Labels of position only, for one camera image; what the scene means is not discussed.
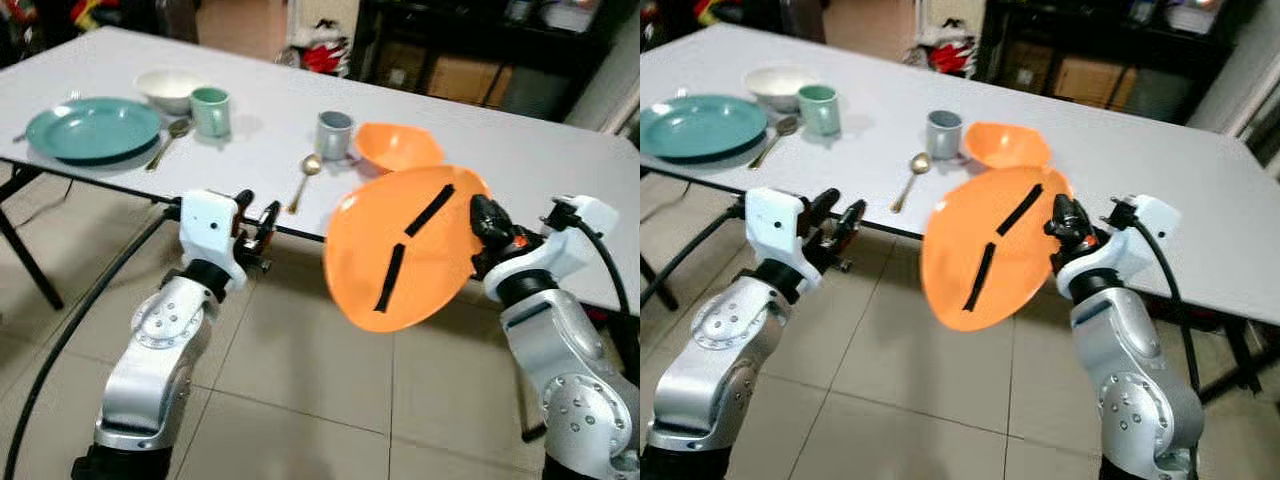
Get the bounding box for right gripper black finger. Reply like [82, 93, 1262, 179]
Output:
[1043, 192, 1086, 248]
[470, 195, 512, 252]

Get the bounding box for orange plastic plate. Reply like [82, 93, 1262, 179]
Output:
[323, 165, 493, 333]
[920, 165, 1075, 333]

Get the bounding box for black tape strip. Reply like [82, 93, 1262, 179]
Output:
[404, 183, 457, 239]
[996, 183, 1044, 239]
[961, 242, 999, 312]
[374, 242, 407, 314]

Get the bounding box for dark bronze spoon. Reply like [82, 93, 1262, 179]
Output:
[145, 118, 193, 173]
[748, 115, 802, 171]

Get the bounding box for green ceramic mug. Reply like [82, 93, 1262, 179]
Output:
[190, 86, 234, 139]
[797, 84, 842, 138]

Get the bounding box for orange plastic bowl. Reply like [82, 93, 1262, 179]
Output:
[355, 122, 447, 176]
[962, 121, 1054, 172]

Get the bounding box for grey ceramic mug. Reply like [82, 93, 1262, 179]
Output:
[316, 110, 357, 163]
[925, 109, 967, 162]

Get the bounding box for white ribbed bowl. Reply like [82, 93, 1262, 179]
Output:
[135, 68, 214, 116]
[742, 66, 823, 114]

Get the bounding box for brown cardboard box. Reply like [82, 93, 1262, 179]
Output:
[1054, 55, 1138, 112]
[428, 55, 507, 107]

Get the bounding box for teal plate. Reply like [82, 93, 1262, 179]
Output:
[25, 96, 163, 167]
[640, 94, 770, 165]

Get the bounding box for red and white decoration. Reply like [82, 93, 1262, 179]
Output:
[913, 18, 978, 78]
[285, 18, 353, 78]

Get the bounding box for dark shelf unit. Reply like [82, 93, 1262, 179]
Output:
[975, 0, 1253, 123]
[350, 0, 623, 117]

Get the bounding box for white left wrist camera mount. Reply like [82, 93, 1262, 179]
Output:
[745, 187, 814, 292]
[180, 190, 247, 292]

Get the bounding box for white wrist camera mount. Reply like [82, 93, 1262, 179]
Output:
[180, 190, 247, 292]
[745, 187, 814, 292]
[488, 195, 620, 299]
[1058, 195, 1184, 301]

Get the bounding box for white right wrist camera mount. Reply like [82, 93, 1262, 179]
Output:
[1058, 195, 1184, 301]
[488, 195, 620, 299]

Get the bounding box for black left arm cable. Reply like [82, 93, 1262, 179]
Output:
[0, 198, 187, 480]
[640, 198, 749, 311]

